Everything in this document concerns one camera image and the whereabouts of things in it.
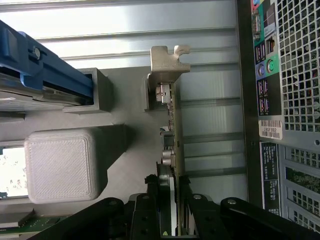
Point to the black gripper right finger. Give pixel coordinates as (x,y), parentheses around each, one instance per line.
(207,220)

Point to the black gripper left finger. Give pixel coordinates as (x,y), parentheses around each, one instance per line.
(147,215)

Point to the grey printed parts rack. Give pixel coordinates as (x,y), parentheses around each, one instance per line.
(60,165)

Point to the green RAM stick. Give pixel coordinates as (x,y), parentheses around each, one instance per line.
(45,225)

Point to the white barcode sticker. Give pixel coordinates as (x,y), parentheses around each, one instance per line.
(271,128)

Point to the silver CPU chip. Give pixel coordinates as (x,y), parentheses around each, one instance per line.
(15,217)

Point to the black open PC case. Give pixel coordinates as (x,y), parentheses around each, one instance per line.
(247,75)

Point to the hard disk with blue carrier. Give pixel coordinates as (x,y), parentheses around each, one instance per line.
(50,75)

